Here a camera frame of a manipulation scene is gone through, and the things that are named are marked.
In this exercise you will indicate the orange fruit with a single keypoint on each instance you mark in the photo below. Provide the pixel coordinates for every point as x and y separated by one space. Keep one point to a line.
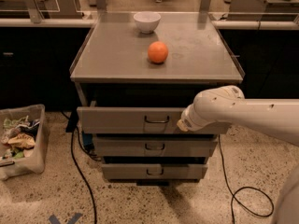
157 52

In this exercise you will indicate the crumpled snack bags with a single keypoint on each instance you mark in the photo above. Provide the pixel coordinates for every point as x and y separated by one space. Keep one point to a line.
19 137

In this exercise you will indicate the grey top drawer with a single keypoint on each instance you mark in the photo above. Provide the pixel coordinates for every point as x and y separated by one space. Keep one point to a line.
129 120

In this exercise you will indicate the grey bottom drawer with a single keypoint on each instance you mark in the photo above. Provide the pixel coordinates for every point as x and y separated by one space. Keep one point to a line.
153 171

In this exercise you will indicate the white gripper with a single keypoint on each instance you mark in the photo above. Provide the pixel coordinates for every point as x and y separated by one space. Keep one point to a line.
189 120

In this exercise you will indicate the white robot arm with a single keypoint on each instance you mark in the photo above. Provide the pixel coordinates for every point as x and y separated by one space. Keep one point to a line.
277 118

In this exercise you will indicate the clear plastic bin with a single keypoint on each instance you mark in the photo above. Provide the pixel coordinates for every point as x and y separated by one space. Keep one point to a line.
36 162

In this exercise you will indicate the grey drawer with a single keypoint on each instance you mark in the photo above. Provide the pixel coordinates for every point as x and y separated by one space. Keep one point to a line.
129 120
154 147
153 171

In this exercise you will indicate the grey middle drawer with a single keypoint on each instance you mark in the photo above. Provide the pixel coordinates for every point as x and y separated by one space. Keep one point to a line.
154 147

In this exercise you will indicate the white ceramic bowl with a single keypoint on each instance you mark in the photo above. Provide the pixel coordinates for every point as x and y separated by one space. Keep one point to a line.
147 21

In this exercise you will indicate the grey metal cabinet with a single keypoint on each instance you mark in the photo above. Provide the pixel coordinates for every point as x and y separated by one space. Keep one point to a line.
134 78

